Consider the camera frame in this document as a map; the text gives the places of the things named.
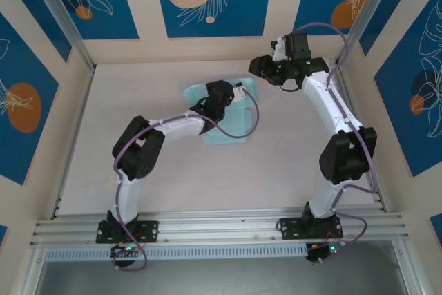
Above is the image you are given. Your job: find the light blue cloth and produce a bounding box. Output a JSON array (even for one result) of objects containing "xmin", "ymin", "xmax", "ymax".
[{"xmin": 182, "ymin": 77, "xmax": 262, "ymax": 146}]

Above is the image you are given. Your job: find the black controller board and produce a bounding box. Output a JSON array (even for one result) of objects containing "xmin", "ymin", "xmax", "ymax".
[
  {"xmin": 110, "ymin": 243, "xmax": 144, "ymax": 260},
  {"xmin": 305, "ymin": 242, "xmax": 346, "ymax": 263}
]

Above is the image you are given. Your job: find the grey metal shelf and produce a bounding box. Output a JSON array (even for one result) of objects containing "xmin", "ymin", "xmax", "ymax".
[{"xmin": 32, "ymin": 239, "xmax": 412, "ymax": 295}]

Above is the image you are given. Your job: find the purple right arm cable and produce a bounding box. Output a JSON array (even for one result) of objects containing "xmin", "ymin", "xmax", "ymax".
[{"xmin": 291, "ymin": 21, "xmax": 377, "ymax": 265}]

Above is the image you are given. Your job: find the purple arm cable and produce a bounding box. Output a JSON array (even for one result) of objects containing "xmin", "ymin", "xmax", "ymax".
[
  {"xmin": 291, "ymin": 21, "xmax": 377, "ymax": 265},
  {"xmin": 112, "ymin": 87, "xmax": 262, "ymax": 272}
]

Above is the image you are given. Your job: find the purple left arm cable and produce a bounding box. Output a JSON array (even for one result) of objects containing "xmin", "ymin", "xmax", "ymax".
[{"xmin": 112, "ymin": 87, "xmax": 262, "ymax": 272}]

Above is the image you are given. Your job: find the aluminium frame post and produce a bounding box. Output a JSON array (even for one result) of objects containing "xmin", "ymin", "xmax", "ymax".
[
  {"xmin": 336, "ymin": 0, "xmax": 415, "ymax": 70},
  {"xmin": 23, "ymin": 0, "xmax": 97, "ymax": 73}
]

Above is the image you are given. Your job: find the aluminium mounting rail beam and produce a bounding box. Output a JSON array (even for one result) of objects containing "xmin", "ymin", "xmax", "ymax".
[{"xmin": 29, "ymin": 207, "xmax": 410, "ymax": 249}]

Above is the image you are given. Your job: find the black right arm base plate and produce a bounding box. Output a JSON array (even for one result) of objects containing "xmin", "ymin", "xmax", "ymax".
[{"xmin": 278, "ymin": 217, "xmax": 345, "ymax": 240}]

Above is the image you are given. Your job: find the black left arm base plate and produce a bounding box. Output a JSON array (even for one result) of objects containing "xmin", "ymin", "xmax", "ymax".
[{"xmin": 95, "ymin": 220, "xmax": 160, "ymax": 244}]

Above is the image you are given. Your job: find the grey slotted cable duct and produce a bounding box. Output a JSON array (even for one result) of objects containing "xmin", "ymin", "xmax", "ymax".
[{"xmin": 44, "ymin": 242, "xmax": 308, "ymax": 263}]

